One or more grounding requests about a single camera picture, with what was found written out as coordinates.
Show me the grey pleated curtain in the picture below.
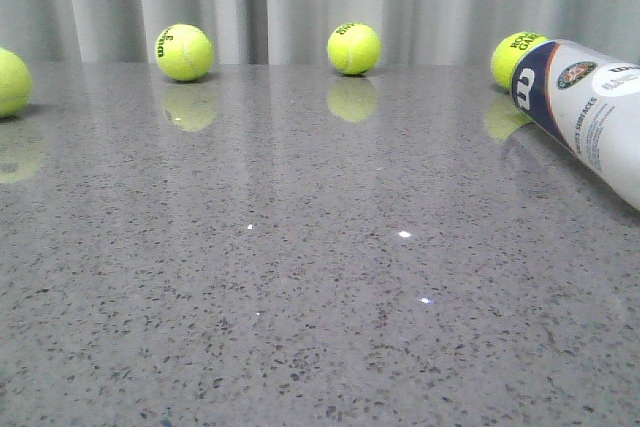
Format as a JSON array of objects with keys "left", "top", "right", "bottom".
[{"left": 0, "top": 0, "right": 640, "bottom": 67}]

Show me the Roland Garros yellow tennis ball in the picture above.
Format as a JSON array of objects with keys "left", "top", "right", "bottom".
[{"left": 490, "top": 31, "right": 548, "bottom": 91}]

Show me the far-left yellow tennis ball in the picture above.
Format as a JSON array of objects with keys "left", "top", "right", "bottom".
[{"left": 0, "top": 48, "right": 32, "bottom": 118}]

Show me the middle yellow tennis ball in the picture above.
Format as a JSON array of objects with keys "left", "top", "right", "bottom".
[{"left": 327, "top": 23, "right": 381, "bottom": 75}]

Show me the yellow Wilson tennis ball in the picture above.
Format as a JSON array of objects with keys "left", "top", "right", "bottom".
[{"left": 154, "top": 24, "right": 214, "bottom": 82}]

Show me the white blue tennis ball can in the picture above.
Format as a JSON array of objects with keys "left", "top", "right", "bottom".
[{"left": 510, "top": 40, "right": 639, "bottom": 208}]

